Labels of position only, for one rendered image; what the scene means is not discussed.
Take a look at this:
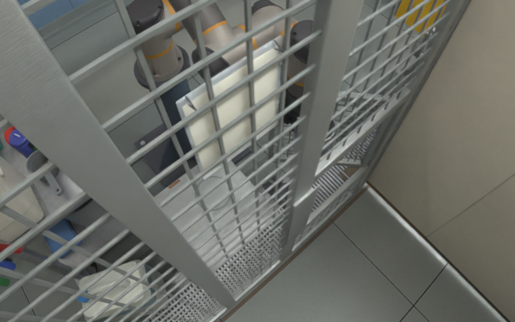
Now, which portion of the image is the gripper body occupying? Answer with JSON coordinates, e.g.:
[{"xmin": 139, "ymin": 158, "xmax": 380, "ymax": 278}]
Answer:
[{"xmin": 283, "ymin": 85, "xmax": 304, "ymax": 125}]

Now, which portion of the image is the grey metal barred pen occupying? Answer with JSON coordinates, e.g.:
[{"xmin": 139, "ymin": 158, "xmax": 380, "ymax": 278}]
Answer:
[{"xmin": 0, "ymin": 0, "xmax": 472, "ymax": 322}]

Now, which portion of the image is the white sack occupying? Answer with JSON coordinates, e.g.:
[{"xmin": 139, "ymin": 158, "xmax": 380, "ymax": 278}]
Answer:
[{"xmin": 77, "ymin": 259, "xmax": 154, "ymax": 321}]

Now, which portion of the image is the grey metal scoop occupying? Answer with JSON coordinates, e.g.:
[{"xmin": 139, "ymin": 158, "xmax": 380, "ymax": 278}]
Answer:
[{"xmin": 25, "ymin": 149, "xmax": 65, "ymax": 197}]

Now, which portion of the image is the blue container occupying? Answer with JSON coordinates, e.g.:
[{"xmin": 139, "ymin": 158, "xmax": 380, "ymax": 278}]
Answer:
[{"xmin": 42, "ymin": 218, "xmax": 80, "ymax": 260}]

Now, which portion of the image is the blue bottle with red cap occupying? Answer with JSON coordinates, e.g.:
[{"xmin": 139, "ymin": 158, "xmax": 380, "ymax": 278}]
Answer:
[{"xmin": 3, "ymin": 125, "xmax": 38, "ymax": 159}]

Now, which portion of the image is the cream panel with grey frame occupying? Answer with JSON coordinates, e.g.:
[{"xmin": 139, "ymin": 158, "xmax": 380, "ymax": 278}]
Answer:
[{"xmin": 175, "ymin": 41, "xmax": 285, "ymax": 174}]

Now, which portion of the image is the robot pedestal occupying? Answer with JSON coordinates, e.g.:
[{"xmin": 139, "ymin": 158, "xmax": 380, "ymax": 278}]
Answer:
[{"xmin": 133, "ymin": 77, "xmax": 211, "ymax": 189}]

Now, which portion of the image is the yellow wall sign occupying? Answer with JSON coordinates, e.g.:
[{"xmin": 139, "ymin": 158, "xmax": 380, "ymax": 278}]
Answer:
[{"xmin": 394, "ymin": 0, "xmax": 447, "ymax": 33}]

